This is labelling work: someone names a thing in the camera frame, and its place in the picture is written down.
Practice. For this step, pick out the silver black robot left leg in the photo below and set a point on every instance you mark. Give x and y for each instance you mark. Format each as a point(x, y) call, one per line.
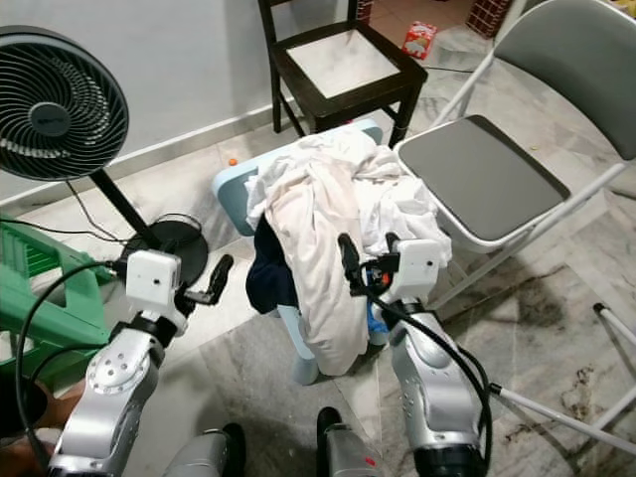
point(204, 455)

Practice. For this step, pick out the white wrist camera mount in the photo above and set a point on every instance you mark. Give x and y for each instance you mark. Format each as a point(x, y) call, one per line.
point(151, 281)
point(422, 270)

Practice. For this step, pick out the silver black robot right leg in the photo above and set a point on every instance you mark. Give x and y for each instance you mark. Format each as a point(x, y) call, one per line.
point(353, 452)

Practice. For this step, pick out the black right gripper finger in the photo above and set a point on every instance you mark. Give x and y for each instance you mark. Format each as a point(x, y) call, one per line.
point(350, 260)
point(394, 248)

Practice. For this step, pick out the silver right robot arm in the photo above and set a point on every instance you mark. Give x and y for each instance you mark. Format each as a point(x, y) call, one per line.
point(437, 388)

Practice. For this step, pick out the grey white folding chair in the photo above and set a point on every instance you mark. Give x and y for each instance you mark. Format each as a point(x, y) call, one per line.
point(487, 179)

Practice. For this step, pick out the black crumpled garment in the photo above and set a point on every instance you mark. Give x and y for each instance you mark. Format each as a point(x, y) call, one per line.
point(270, 276)

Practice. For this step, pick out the red snack package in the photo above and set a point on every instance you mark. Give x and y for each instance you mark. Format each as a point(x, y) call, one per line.
point(417, 40)

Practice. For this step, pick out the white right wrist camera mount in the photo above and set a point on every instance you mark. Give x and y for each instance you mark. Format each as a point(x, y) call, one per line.
point(422, 270)

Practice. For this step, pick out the black pedestal fan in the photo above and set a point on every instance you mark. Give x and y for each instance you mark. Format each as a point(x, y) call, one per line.
point(55, 104)

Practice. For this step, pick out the cream white shirt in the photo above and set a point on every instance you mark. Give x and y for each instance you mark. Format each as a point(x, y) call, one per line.
point(323, 258)

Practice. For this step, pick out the dark wooden chair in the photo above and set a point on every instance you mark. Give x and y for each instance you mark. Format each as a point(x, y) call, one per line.
point(348, 94)

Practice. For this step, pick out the person bare foot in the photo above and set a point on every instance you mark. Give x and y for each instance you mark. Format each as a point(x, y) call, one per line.
point(72, 402)

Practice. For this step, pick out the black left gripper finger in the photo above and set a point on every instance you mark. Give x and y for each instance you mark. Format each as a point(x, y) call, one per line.
point(221, 274)

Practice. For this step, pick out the green plastic chair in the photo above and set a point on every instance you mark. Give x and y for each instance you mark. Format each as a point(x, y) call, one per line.
point(40, 298)

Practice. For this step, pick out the silver black robot leg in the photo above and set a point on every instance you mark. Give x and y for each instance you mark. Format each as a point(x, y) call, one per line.
point(204, 455)
point(353, 452)

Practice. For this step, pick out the bright white crumpled shirt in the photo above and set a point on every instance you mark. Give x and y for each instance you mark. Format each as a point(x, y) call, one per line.
point(407, 214)

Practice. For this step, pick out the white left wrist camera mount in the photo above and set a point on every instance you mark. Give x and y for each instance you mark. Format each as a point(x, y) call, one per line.
point(151, 281)

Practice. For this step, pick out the blue garment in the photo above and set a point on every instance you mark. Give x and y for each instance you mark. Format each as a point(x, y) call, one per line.
point(377, 318)

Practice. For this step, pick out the person leg in dark shorts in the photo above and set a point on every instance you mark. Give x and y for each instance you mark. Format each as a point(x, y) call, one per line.
point(20, 417)

